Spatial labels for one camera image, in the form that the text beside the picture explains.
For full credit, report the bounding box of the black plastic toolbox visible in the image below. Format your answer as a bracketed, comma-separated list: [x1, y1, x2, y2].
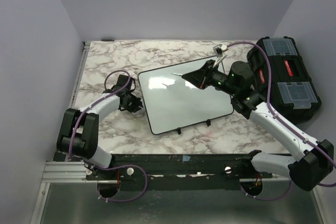
[257, 36, 321, 124]

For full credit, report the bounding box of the green capped whiteboard marker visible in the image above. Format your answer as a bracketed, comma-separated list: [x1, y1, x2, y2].
[171, 73, 183, 77]

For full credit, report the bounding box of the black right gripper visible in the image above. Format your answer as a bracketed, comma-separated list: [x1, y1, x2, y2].
[182, 59, 238, 97]

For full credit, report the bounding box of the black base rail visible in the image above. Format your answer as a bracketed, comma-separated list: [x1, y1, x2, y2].
[86, 154, 272, 191]

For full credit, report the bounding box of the white whiteboard black frame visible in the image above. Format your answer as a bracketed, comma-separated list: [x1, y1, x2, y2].
[138, 58, 234, 135]

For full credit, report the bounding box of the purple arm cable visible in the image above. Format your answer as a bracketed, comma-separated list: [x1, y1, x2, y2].
[225, 40, 336, 201]
[68, 70, 149, 203]

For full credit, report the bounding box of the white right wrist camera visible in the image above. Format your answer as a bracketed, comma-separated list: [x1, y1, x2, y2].
[213, 44, 228, 58]

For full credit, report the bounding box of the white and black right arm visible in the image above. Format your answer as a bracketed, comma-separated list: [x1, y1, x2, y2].
[181, 60, 335, 191]

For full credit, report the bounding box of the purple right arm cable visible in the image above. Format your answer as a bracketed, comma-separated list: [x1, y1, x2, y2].
[225, 40, 336, 201]

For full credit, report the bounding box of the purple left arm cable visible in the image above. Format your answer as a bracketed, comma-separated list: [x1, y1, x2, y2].
[68, 70, 149, 203]

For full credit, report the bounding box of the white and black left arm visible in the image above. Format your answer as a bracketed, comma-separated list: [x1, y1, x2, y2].
[56, 72, 143, 179]

